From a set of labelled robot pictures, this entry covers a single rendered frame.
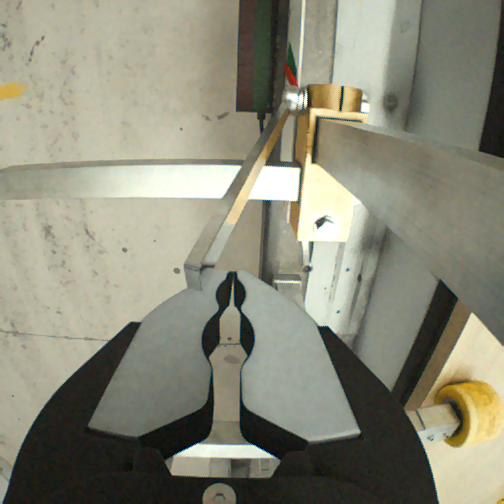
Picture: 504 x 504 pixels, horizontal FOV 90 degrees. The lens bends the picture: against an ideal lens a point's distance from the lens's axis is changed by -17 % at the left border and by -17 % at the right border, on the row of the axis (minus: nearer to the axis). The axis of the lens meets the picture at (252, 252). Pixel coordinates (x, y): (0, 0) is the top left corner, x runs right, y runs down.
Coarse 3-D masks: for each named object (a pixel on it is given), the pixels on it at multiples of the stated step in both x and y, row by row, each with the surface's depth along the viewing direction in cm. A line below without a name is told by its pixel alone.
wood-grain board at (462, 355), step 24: (456, 312) 31; (456, 336) 30; (480, 336) 30; (432, 360) 35; (456, 360) 32; (480, 360) 32; (432, 384) 34; (408, 408) 39; (432, 456) 44; (456, 456) 46; (480, 456) 48; (456, 480) 53; (480, 480) 56
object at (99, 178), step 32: (96, 160) 27; (128, 160) 27; (160, 160) 26; (192, 160) 27; (224, 160) 27; (0, 192) 25; (32, 192) 25; (64, 192) 25; (96, 192) 26; (128, 192) 26; (160, 192) 26; (192, 192) 26; (224, 192) 26; (256, 192) 26; (288, 192) 26
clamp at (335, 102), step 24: (312, 96) 23; (336, 96) 22; (360, 96) 22; (312, 120) 22; (360, 120) 22; (312, 144) 23; (312, 168) 24; (312, 192) 25; (336, 192) 25; (312, 216) 26; (336, 216) 26; (312, 240) 27; (336, 240) 27
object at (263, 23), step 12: (264, 0) 31; (264, 12) 32; (264, 24) 32; (264, 36) 33; (264, 48) 34; (264, 60) 34; (264, 72) 35; (264, 84) 36; (264, 96) 36; (264, 108) 37
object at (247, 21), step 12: (252, 0) 31; (252, 12) 31; (240, 24) 32; (252, 24) 32; (240, 36) 33; (252, 36) 33; (240, 48) 34; (252, 48) 34; (240, 60) 34; (252, 60) 34; (240, 72) 35; (252, 72) 35; (240, 84) 36; (240, 96) 36; (240, 108) 37
